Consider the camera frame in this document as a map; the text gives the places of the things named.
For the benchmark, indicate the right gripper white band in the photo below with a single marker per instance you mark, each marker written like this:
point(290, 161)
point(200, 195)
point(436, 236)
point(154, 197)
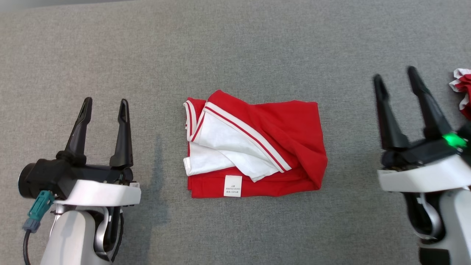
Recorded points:
point(423, 176)

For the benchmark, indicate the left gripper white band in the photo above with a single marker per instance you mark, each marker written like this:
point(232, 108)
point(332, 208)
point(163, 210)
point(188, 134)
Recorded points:
point(103, 193)

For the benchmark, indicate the red jersey shirt white sleeves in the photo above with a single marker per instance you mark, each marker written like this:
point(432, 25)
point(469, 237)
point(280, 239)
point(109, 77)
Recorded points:
point(287, 129)

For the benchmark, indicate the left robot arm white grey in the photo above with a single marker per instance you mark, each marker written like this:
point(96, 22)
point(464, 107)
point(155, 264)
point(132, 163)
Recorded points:
point(70, 239)

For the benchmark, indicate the folded red white garment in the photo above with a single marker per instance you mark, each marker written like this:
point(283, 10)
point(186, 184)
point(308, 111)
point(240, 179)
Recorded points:
point(465, 88)

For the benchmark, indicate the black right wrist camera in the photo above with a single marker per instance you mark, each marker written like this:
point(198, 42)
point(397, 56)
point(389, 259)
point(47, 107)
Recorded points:
point(468, 149)

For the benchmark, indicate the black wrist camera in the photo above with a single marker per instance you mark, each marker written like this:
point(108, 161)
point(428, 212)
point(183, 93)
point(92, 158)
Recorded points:
point(44, 178)
point(468, 149)

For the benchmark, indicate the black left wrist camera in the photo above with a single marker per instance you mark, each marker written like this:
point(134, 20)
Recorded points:
point(44, 178)

